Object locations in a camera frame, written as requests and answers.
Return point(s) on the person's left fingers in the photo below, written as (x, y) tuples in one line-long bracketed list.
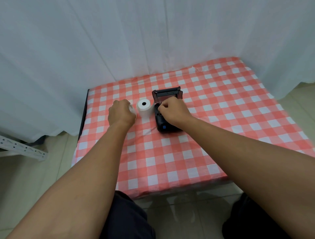
[(127, 103)]

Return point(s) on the white curtain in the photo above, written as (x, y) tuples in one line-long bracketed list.
[(98, 44)]

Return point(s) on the white perforated metal bar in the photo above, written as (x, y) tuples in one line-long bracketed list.
[(24, 149)]

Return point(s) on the person's left hand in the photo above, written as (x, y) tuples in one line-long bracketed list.
[(120, 114)]

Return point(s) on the person's right hand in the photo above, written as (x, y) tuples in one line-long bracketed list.
[(177, 112)]

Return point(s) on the person's left forearm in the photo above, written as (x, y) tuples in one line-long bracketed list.
[(83, 184)]

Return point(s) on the black receipt printer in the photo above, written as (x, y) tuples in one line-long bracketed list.
[(163, 125)]

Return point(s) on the small white paper roll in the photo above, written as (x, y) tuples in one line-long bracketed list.
[(133, 110)]

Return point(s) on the large white paper roll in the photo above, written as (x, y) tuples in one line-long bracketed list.
[(144, 109)]

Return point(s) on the red white checked tablecloth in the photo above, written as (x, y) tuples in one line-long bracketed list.
[(221, 103)]

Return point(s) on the person's dark trousers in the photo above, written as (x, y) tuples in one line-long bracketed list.
[(128, 218)]

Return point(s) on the person's right fingers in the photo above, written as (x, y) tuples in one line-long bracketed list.
[(168, 103)]

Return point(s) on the person's right forearm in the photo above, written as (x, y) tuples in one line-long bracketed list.
[(246, 162)]

